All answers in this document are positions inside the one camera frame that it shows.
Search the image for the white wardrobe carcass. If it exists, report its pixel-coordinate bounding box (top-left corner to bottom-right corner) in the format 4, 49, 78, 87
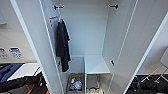
38, 0, 139, 94

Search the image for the white inner shelf unit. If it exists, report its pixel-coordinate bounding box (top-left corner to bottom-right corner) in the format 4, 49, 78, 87
83, 54, 111, 94

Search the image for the black t-shirt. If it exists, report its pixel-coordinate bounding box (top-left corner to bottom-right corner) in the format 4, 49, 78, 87
54, 19, 72, 73

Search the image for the dark door hinge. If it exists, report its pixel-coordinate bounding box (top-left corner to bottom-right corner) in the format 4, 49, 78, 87
109, 59, 116, 66
56, 59, 62, 68

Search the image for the white clothes hanger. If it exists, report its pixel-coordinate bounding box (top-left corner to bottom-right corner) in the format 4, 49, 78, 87
56, 6, 65, 24

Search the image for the orange warning sticker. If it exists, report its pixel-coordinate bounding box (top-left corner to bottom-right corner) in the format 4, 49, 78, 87
48, 15, 59, 23

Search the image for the black wardrobe hook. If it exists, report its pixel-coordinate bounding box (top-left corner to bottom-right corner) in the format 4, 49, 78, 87
53, 4, 66, 11
107, 3, 119, 10

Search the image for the white folding table top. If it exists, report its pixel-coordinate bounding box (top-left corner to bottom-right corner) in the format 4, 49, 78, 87
7, 62, 42, 81

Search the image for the orange folding stand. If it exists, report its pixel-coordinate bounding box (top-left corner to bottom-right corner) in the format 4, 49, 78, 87
24, 83, 46, 94

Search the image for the white drying rack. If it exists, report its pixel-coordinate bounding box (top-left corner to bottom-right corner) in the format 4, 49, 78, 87
138, 64, 168, 84

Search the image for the blue cloth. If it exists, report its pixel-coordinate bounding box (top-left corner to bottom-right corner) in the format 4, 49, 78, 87
0, 63, 24, 83

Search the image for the blue white wall sign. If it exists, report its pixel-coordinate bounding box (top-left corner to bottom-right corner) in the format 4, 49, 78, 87
8, 46, 23, 60

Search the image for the grey white wall sign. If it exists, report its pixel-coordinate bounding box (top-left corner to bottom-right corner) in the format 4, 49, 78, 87
0, 47, 8, 60

